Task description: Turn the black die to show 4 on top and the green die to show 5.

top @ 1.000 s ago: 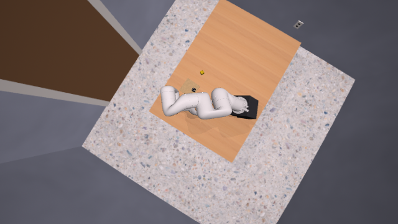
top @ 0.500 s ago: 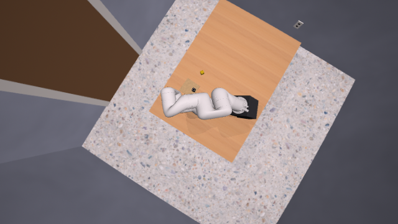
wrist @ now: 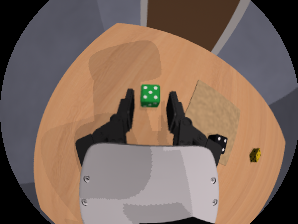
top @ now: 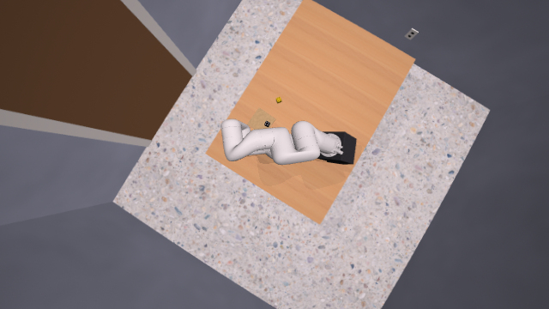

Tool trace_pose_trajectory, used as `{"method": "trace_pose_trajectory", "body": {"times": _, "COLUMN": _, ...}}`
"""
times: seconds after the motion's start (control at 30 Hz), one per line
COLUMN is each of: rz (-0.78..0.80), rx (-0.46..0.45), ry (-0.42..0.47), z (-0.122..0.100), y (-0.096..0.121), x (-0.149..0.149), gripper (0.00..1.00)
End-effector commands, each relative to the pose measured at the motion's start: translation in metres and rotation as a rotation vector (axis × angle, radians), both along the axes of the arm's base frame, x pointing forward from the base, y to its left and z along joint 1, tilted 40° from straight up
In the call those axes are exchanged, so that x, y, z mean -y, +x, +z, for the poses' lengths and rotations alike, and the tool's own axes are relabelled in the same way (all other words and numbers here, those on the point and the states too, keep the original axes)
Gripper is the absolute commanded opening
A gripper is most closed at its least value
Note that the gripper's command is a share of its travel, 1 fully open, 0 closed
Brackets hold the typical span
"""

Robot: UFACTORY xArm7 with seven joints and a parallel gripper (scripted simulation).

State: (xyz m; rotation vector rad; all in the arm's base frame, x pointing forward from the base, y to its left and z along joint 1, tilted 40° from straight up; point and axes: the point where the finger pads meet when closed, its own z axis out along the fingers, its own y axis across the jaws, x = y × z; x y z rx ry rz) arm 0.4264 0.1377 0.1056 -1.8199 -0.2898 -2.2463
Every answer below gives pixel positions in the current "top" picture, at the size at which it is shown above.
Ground tan mat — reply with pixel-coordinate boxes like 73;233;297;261
248;108;276;130

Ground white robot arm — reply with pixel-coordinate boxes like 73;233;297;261
220;119;343;165

